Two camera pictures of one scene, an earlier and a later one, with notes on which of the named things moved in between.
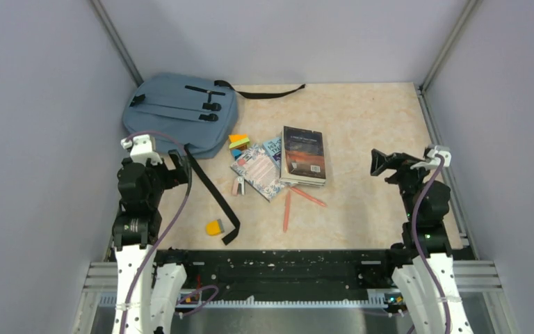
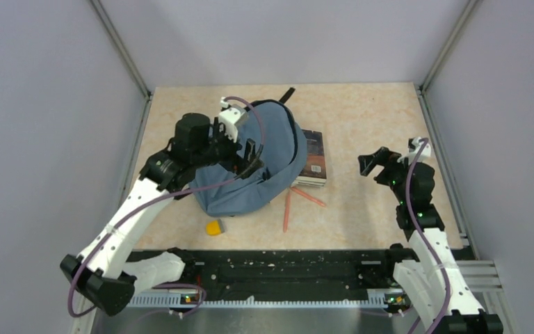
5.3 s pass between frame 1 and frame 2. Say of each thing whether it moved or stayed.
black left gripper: moved
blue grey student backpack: moved
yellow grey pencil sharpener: stayed
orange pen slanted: stayed
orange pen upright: stayed
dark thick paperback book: stayed
